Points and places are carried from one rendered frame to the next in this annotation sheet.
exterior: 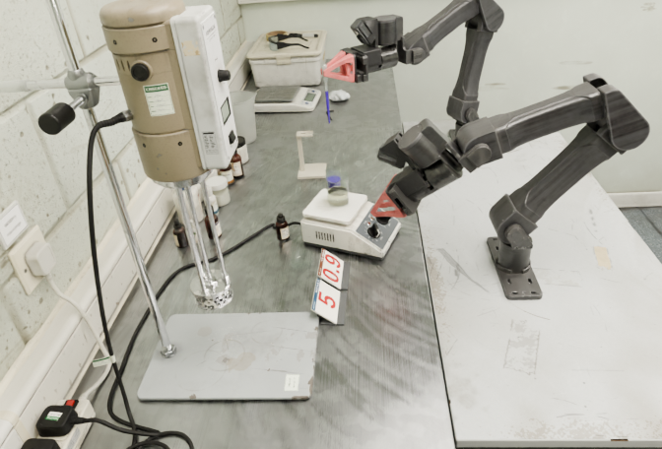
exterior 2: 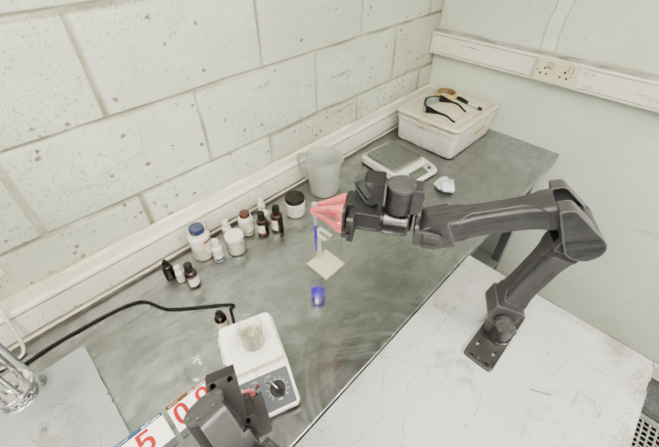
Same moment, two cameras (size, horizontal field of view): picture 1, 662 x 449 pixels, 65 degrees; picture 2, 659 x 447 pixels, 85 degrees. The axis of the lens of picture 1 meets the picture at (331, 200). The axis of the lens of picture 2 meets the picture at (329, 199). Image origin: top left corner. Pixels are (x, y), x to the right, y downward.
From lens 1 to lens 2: 0.92 m
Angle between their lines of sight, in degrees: 33
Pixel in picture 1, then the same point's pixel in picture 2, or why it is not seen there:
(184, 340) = (58, 379)
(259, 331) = (88, 422)
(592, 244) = not seen: outside the picture
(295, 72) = (430, 139)
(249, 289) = (142, 365)
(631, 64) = not seen: outside the picture
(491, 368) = not seen: outside the picture
